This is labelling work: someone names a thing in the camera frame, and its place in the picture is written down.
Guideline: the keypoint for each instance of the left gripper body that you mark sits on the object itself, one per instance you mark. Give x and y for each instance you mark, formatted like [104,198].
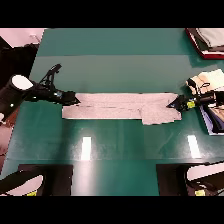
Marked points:
[69,98]

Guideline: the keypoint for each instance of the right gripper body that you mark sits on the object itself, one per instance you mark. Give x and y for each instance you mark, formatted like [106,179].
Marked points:
[186,102]

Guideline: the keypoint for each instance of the light grey garment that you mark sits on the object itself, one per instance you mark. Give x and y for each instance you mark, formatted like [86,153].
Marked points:
[116,106]

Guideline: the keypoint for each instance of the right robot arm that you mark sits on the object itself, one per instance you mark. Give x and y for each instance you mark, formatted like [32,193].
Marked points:
[210,98]

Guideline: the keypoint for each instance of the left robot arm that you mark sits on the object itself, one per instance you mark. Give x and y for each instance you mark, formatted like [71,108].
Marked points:
[13,93]

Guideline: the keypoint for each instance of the blue garment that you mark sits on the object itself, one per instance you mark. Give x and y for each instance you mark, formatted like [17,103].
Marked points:
[213,125]

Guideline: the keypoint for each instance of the red garment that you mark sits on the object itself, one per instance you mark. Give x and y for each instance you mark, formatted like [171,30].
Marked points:
[200,50]

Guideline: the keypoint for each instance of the dark garment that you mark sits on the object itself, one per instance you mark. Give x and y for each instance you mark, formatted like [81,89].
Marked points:
[213,48]

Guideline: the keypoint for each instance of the white garment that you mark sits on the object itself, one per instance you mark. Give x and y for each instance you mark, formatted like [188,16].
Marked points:
[213,35]

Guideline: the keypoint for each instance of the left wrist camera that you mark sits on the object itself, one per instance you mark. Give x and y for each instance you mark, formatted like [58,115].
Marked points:
[50,75]

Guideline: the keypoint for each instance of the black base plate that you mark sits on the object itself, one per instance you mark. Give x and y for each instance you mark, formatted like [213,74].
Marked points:
[168,180]
[58,180]

